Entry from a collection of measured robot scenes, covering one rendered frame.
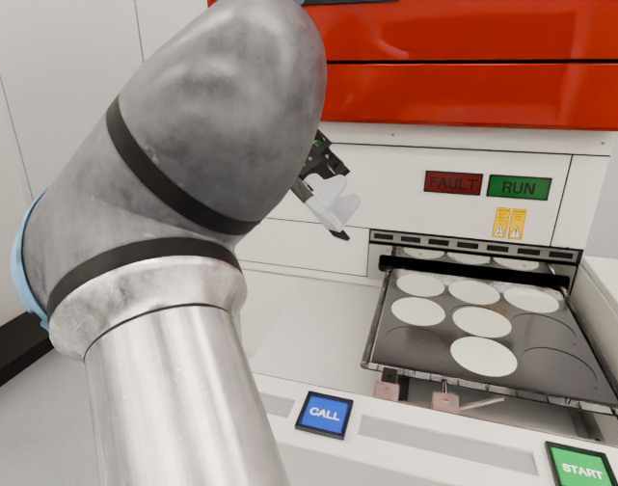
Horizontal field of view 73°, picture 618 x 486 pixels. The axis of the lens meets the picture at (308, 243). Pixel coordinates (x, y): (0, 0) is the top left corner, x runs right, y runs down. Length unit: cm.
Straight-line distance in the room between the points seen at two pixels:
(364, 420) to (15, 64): 347
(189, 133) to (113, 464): 16
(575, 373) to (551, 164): 42
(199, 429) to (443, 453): 34
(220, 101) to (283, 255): 88
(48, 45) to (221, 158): 327
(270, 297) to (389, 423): 71
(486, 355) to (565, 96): 48
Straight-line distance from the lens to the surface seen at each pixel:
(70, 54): 336
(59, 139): 357
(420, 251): 100
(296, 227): 105
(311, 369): 79
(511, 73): 89
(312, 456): 49
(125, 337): 23
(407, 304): 85
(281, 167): 24
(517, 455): 53
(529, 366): 76
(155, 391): 22
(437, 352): 73
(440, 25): 88
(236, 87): 23
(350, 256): 104
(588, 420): 78
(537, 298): 96
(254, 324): 124
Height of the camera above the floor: 133
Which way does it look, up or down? 23 degrees down
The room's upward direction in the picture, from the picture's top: straight up
